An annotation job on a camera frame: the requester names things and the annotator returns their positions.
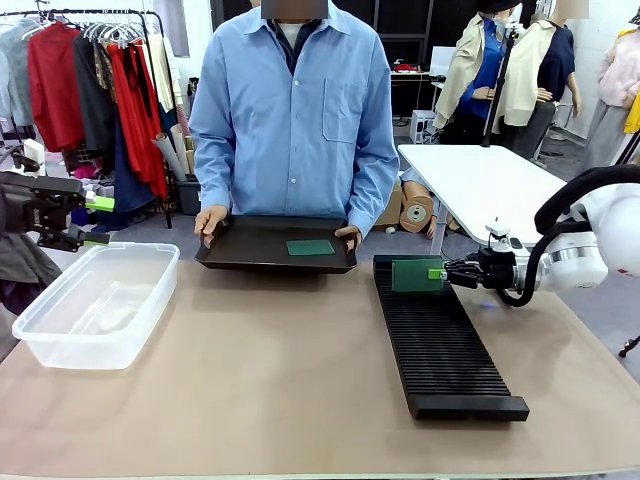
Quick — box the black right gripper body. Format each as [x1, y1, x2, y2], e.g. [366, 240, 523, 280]
[477, 249, 517, 291]

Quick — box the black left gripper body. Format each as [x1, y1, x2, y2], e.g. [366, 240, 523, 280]
[0, 185, 69, 236]

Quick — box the green PCB board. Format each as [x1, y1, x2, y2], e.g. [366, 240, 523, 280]
[391, 258, 445, 295]
[285, 239, 335, 257]

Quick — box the black plastic tray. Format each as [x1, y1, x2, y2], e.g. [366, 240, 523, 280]
[194, 215, 359, 275]

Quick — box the person's right forearm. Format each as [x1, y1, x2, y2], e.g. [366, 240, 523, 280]
[192, 124, 236, 214]

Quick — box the person's left forearm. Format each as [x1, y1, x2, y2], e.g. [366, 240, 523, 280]
[344, 144, 401, 239]

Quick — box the person's left hand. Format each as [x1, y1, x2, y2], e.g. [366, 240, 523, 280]
[334, 224, 363, 251]

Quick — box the person's right hand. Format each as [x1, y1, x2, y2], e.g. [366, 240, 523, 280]
[193, 205, 231, 250]

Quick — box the small white box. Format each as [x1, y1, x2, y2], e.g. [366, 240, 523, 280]
[23, 138, 47, 176]

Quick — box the dark grey cloth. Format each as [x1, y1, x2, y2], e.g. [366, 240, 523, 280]
[0, 232, 64, 314]

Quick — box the blue denim garment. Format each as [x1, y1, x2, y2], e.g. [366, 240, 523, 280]
[113, 119, 156, 214]

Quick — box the black slotted PCB rack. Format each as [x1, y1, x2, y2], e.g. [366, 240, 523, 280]
[372, 253, 530, 422]

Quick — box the cardboard spool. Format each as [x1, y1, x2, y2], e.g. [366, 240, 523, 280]
[399, 179, 441, 239]

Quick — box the clear plastic storage box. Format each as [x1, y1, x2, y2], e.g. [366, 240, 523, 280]
[11, 241, 181, 371]

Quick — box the white background table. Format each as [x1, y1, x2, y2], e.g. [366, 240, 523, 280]
[397, 143, 609, 256]

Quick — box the dark jacket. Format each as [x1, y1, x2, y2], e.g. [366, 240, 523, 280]
[73, 32, 119, 156]

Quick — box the brown cardboard box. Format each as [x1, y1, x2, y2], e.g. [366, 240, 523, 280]
[372, 179, 404, 232]

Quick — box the red dress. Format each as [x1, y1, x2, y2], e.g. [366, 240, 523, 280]
[107, 43, 169, 199]

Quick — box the red shirt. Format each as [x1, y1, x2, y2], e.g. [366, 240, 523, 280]
[28, 22, 86, 153]

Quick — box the black clothes rack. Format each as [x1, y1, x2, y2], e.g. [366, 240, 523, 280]
[0, 8, 174, 230]

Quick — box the grey paper roll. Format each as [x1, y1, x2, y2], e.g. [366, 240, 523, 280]
[152, 132, 187, 182]

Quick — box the grey knit garment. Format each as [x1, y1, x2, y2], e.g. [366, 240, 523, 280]
[0, 19, 36, 127]

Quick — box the beige cardboard tube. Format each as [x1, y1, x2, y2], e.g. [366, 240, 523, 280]
[169, 123, 195, 176]

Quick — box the grey storage bin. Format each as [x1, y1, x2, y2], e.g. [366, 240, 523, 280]
[177, 177, 206, 216]

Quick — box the white cube shelf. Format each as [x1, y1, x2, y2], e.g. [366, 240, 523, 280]
[409, 109, 441, 144]

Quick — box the cream garment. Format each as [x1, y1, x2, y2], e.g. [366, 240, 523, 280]
[147, 32, 184, 114]

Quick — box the black tripod pole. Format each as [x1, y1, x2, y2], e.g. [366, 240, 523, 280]
[480, 24, 521, 149]

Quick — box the mannequin with beige jacket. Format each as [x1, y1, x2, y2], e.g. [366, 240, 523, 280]
[433, 0, 516, 146]

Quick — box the mannequin with cream jacket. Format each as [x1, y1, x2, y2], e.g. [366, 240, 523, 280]
[502, 4, 584, 161]

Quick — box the white board on desk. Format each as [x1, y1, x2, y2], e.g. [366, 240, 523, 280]
[429, 46, 459, 76]

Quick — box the mannequin with pink sweater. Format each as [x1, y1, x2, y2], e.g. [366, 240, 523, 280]
[572, 27, 640, 181]

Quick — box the person in blue shirt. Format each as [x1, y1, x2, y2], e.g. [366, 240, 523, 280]
[188, 0, 401, 239]

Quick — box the black shelving unit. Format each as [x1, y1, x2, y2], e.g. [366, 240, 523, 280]
[349, 0, 481, 121]

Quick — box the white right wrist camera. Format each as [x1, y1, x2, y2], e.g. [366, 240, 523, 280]
[484, 223, 527, 254]

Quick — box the black corrugated cable hose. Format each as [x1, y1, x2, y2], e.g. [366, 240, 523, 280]
[494, 164, 640, 307]

